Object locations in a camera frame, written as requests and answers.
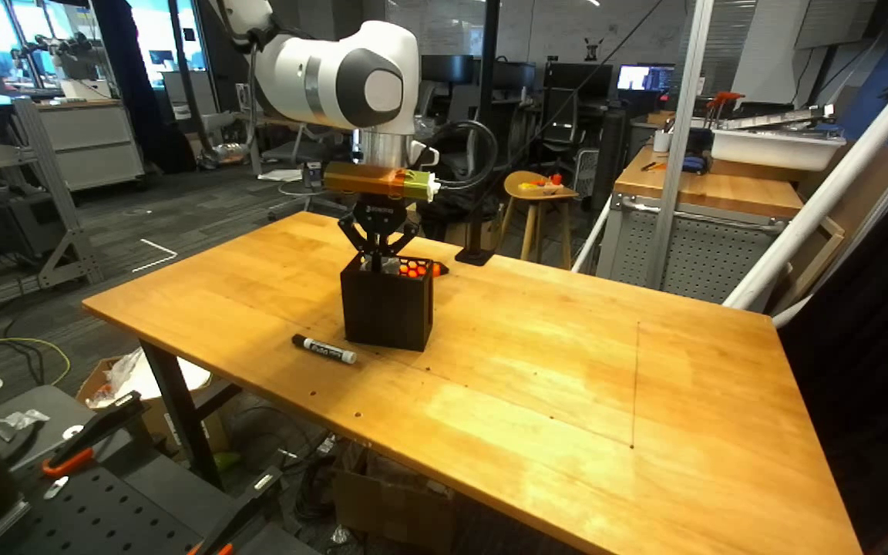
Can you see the brown cardboard box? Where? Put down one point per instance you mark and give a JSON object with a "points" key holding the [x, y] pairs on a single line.
{"points": [[120, 375]]}

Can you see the orange and yellow toys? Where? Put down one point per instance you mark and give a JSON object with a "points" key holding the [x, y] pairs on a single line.
{"points": [[543, 182]]}

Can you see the black Expo marker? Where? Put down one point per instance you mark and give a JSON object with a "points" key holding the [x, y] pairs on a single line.
{"points": [[323, 349]]}

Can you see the workbench with drawers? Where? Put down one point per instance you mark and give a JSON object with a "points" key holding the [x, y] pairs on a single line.
{"points": [[711, 190]]}

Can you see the white drawer cabinet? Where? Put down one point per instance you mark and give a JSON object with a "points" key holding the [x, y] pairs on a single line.
{"points": [[94, 142]]}

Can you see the white diagonal pipe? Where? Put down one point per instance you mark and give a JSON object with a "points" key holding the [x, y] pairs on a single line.
{"points": [[834, 186]]}

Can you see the orange and black clamp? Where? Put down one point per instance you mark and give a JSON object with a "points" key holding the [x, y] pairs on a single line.
{"points": [[85, 442], [229, 513]]}

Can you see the white vertical pipe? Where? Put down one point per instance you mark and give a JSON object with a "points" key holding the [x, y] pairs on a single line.
{"points": [[682, 135]]}

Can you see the computer monitor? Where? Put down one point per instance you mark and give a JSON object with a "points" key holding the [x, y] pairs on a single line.
{"points": [[642, 78]]}

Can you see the grey perforated metal panel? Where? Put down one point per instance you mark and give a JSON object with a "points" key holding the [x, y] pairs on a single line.
{"points": [[691, 251]]}

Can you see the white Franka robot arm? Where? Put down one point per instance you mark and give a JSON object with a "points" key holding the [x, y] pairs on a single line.
{"points": [[336, 78]]}

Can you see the grey metal shelf rack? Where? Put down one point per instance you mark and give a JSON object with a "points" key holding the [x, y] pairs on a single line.
{"points": [[12, 196]]}

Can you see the white tray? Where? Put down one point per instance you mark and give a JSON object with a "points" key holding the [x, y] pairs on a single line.
{"points": [[778, 142]]}

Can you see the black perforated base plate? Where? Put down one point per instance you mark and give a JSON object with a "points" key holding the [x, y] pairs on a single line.
{"points": [[106, 513]]}

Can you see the black perforated holder box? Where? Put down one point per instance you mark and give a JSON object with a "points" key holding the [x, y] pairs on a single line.
{"points": [[387, 305]]}

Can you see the black pole stand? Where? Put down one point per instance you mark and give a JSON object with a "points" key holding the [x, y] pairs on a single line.
{"points": [[485, 135]]}

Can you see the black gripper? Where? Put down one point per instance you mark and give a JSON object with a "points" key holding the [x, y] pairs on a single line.
{"points": [[382, 214]]}

